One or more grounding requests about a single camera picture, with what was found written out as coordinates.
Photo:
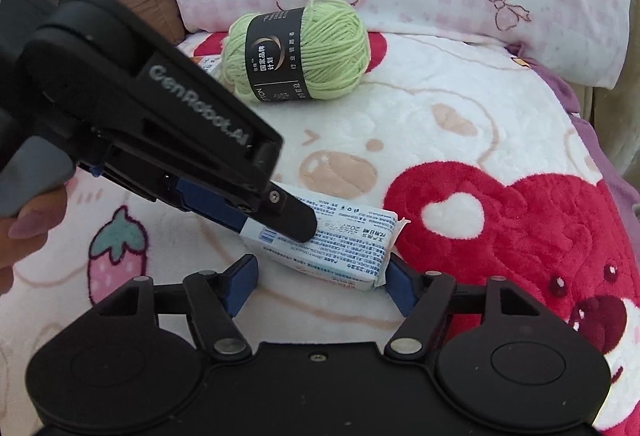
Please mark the white tissue packet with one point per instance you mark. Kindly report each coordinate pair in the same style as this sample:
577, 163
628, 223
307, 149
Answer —
345, 248

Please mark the bear printed blanket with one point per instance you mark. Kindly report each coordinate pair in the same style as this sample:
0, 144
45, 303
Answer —
450, 140

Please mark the green yarn ball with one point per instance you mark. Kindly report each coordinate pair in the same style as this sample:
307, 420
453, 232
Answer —
330, 50

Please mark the person's left hand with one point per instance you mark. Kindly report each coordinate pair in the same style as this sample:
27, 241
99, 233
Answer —
30, 241

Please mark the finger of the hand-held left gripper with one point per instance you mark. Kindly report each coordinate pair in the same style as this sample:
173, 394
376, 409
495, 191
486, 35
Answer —
210, 208
292, 223

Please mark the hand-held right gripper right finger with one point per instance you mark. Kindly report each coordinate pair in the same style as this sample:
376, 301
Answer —
400, 287

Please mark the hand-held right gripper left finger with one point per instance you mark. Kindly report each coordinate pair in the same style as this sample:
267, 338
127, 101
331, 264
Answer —
243, 283

